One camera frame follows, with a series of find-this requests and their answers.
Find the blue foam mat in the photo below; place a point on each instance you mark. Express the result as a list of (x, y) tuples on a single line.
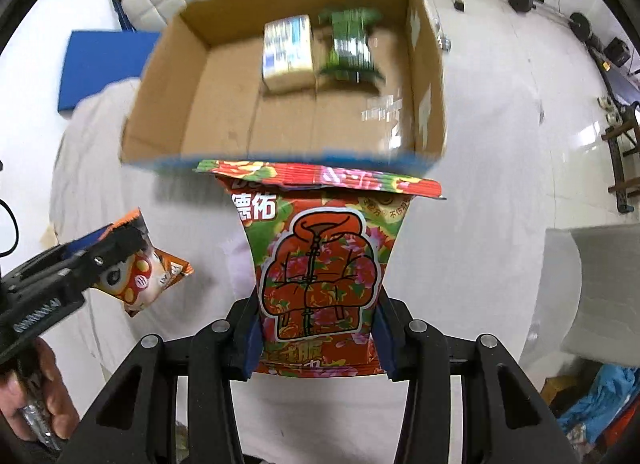
[(107, 71)]

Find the red floral wet wipes pack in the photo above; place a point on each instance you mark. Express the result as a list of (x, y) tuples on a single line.
[(315, 269)]

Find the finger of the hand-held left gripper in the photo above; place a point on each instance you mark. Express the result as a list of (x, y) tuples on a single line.
[(107, 250)]

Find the grey white bin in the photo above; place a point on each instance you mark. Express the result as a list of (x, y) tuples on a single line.
[(595, 294)]

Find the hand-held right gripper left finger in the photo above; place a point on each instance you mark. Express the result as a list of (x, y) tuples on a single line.
[(248, 344)]

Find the white table cloth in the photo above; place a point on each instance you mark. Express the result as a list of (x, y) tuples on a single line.
[(150, 244)]

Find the green wet wipes pack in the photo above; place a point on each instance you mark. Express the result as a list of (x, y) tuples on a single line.
[(350, 46)]

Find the person's left hand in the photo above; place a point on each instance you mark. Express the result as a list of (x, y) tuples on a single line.
[(40, 394)]

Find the orange cartoon snack packet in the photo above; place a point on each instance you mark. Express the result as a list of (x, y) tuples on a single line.
[(145, 269)]

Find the cardboard box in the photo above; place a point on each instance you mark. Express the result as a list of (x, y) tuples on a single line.
[(280, 94)]

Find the blue plastic bag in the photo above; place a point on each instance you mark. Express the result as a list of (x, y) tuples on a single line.
[(605, 404)]

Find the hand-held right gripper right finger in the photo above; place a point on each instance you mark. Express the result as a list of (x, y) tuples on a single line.
[(384, 344)]

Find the black barbell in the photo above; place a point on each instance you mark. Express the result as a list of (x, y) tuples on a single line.
[(550, 4)]

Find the wooden rack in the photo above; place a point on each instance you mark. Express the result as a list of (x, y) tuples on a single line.
[(622, 144)]

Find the blue white tissue pack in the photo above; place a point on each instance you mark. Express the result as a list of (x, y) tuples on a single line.
[(286, 51)]

